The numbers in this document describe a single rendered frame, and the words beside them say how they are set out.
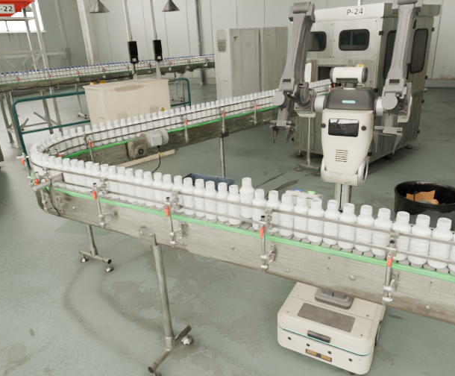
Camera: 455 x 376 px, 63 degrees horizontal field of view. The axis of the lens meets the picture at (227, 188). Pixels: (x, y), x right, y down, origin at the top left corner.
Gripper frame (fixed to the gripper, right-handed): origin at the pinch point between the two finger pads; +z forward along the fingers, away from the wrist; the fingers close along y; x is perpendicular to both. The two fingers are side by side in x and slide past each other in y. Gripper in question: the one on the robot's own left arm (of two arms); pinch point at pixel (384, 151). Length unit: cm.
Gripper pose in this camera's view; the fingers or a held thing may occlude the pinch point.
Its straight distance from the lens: 162.9
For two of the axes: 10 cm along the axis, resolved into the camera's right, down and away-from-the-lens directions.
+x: 3.5, 0.5, 9.4
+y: 9.3, 1.4, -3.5
